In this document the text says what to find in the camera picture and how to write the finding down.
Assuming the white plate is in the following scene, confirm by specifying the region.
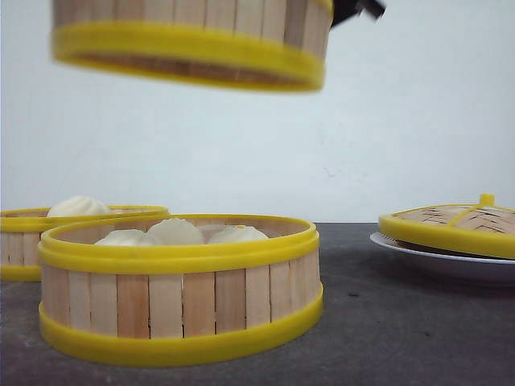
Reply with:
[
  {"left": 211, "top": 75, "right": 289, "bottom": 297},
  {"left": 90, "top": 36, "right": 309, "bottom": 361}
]
[{"left": 370, "top": 232, "right": 514, "bottom": 287}]

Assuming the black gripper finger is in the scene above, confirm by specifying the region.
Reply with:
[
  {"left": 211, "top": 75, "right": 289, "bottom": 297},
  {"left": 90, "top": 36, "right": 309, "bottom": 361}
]
[{"left": 331, "top": 0, "right": 386, "bottom": 28}]

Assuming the white steamed bun left front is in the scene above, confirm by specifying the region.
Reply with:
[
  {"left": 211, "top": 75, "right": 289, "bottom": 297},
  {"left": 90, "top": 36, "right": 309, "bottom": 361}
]
[{"left": 96, "top": 229, "right": 160, "bottom": 246}]

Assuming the bamboo steamer basket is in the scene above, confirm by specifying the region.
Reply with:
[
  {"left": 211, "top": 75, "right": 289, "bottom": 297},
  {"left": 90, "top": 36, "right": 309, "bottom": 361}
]
[
  {"left": 51, "top": 0, "right": 334, "bottom": 92},
  {"left": 38, "top": 214, "right": 323, "bottom": 367},
  {"left": 1, "top": 205, "right": 169, "bottom": 282}
]

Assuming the large white steamed bun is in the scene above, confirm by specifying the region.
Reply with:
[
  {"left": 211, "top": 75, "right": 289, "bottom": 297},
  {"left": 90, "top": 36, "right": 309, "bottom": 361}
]
[{"left": 47, "top": 195, "right": 112, "bottom": 217}]

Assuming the white steamed bun middle front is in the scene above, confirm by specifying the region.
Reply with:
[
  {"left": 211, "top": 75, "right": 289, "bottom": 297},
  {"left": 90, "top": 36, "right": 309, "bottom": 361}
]
[{"left": 147, "top": 218, "right": 204, "bottom": 245}]

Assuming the white steamed bun right front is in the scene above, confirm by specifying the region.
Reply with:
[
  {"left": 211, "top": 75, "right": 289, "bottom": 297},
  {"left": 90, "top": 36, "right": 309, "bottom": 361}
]
[{"left": 208, "top": 225, "right": 269, "bottom": 244}]

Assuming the yellow rimmed bamboo steamer lid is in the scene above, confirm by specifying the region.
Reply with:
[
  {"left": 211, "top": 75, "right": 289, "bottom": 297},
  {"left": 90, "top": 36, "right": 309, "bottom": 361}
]
[{"left": 378, "top": 193, "right": 514, "bottom": 260}]

